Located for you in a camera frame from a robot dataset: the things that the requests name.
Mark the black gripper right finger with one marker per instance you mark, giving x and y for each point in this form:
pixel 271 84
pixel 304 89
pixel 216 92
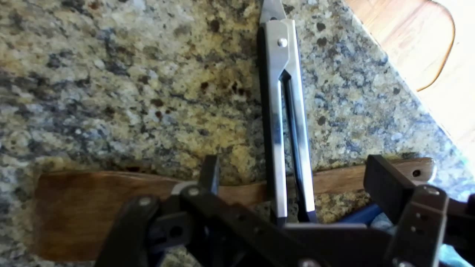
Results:
pixel 421 216

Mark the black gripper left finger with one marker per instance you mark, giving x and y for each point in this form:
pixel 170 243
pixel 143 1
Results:
pixel 149 222

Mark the wooden spatula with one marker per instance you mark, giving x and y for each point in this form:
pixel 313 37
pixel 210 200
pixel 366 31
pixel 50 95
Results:
pixel 90 216

